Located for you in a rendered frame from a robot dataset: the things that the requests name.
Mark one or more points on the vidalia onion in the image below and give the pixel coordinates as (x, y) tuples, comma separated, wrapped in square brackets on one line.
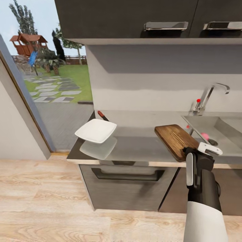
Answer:
[(206, 136)]

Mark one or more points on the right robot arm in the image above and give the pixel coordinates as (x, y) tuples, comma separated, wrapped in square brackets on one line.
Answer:
[(204, 221)]

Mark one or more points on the dishwasher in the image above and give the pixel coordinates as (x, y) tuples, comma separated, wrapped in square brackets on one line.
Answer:
[(127, 187)]

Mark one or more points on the fixed window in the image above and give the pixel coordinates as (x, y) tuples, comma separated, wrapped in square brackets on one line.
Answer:
[(49, 72)]

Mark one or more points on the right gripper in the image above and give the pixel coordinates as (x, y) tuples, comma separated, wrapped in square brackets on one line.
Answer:
[(188, 150)]

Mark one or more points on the cutting board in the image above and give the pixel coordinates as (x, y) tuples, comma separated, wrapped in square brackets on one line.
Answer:
[(176, 139)]

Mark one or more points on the parer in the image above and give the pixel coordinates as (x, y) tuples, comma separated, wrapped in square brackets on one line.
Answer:
[(103, 115)]

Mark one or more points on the bowl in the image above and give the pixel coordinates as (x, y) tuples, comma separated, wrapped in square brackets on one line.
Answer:
[(96, 131)]

